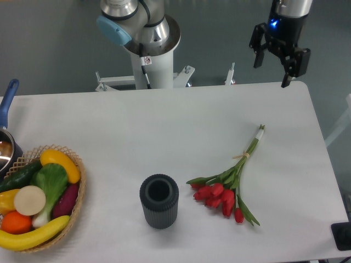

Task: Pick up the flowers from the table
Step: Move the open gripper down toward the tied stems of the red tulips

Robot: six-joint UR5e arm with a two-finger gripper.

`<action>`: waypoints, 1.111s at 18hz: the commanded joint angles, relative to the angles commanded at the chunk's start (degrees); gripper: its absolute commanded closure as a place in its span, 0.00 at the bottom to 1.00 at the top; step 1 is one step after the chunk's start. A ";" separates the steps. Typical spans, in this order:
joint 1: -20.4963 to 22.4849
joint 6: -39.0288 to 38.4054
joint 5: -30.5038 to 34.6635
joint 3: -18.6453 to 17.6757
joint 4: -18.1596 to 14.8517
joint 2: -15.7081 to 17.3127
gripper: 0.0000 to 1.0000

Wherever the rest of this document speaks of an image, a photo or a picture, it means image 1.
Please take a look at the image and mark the yellow squash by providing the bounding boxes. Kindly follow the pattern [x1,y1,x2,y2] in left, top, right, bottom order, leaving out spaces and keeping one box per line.
[39,148,81,184]

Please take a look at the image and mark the black device at table edge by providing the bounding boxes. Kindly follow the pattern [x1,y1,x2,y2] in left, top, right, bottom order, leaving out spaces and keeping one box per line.
[331,222,351,251]

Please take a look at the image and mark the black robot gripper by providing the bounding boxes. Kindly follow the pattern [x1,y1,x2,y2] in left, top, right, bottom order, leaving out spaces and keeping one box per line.
[249,1,311,88]

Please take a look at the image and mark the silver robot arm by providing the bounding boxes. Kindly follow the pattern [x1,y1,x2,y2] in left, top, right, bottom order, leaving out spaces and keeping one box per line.
[97,1,312,89]

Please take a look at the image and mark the yellow banana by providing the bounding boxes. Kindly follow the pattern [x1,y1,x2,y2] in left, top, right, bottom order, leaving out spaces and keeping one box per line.
[1,215,70,251]

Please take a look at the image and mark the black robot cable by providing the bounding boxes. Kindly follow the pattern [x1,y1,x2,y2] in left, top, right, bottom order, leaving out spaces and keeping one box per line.
[138,42,152,89]

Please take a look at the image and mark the blue handled saucepan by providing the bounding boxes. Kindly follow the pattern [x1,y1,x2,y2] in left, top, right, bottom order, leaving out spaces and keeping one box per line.
[1,79,23,181]

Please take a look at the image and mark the green cucumber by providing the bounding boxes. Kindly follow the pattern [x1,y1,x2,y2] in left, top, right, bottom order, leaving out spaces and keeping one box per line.
[1,160,42,192]

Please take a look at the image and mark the green bok choy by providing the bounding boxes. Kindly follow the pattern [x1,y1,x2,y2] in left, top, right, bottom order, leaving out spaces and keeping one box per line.
[30,163,68,228]

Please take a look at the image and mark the purple sweet potato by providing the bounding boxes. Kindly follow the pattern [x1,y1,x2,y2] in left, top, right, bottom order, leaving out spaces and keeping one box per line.
[52,183,79,219]

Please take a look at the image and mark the beige round radish slice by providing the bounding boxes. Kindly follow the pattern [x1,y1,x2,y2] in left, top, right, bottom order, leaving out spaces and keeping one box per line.
[14,185,46,216]

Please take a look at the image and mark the orange fruit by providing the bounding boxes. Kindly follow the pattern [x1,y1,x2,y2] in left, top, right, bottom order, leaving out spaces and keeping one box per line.
[1,211,32,235]

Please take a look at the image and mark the yellow bell pepper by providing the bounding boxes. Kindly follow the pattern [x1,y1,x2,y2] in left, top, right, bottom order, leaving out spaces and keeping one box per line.
[0,189,19,215]

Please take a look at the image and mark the woven wicker basket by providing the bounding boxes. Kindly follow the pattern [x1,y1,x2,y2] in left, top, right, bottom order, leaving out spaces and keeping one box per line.
[1,145,86,253]

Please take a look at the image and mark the red tulip bouquet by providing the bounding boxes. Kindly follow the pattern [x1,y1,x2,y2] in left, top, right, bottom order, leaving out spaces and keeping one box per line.
[186,124,265,226]

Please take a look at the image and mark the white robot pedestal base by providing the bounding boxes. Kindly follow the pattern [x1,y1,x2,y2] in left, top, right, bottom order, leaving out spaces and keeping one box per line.
[94,48,236,92]

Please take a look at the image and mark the dark grey ribbed vase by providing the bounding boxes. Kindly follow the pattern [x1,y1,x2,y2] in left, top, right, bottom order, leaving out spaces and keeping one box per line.
[139,174,179,230]

